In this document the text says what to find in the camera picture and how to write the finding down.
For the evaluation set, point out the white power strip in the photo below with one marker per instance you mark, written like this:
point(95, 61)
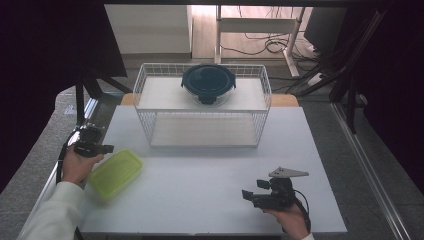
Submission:
point(314, 79)

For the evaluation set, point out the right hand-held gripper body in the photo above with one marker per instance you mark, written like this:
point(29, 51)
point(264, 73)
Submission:
point(280, 196)

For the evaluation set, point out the black metal stand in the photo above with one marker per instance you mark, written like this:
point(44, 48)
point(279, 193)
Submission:
point(80, 106)
point(350, 96)

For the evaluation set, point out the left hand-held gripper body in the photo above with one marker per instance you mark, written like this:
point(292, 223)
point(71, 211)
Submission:
point(86, 141)

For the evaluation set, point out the round glass container dark lid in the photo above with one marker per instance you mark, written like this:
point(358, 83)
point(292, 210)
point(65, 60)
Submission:
point(208, 80)

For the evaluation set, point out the person's left hand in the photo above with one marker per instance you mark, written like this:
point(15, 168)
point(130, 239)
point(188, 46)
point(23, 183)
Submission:
point(76, 168)

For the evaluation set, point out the aluminium rail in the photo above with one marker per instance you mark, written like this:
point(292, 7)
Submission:
point(86, 110)
point(366, 170)

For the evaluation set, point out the person's right hand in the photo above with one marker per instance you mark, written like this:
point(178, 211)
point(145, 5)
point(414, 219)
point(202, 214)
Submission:
point(293, 221)

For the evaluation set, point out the black curtain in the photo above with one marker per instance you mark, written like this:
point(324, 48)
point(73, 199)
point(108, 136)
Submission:
point(400, 83)
point(40, 66)

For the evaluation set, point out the yellow-green plastic food container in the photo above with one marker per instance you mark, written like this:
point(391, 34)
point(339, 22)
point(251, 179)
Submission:
point(115, 173)

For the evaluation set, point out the white cabinet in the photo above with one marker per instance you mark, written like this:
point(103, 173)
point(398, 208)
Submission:
point(150, 28)

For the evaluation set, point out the white desk frame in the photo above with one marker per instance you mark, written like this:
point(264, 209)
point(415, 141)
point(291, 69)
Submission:
point(256, 25)

